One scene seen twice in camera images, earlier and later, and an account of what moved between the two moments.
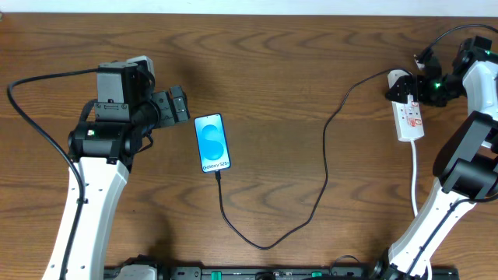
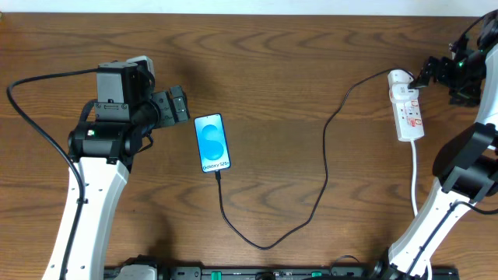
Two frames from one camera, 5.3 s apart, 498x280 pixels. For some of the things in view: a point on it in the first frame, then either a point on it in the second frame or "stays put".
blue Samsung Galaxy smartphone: (212, 145) stays put
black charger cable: (325, 171) stays put
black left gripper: (167, 110) stays put
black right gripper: (412, 88) -> (432, 69)
